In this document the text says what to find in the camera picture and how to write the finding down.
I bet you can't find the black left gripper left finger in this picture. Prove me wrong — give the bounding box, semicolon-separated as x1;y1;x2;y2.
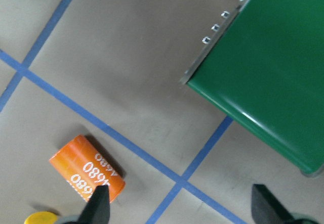
77;185;110;224

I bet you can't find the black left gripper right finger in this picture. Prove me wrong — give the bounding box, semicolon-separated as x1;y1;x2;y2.
251;184;295;223

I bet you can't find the yellow mushroom push button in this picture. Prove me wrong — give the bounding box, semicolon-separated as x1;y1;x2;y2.
24;211;58;224

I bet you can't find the orange cylinder lower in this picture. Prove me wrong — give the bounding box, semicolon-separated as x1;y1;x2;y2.
49;135;126;202

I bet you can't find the green conveyor belt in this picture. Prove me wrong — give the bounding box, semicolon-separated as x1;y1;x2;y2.
181;0;323;177

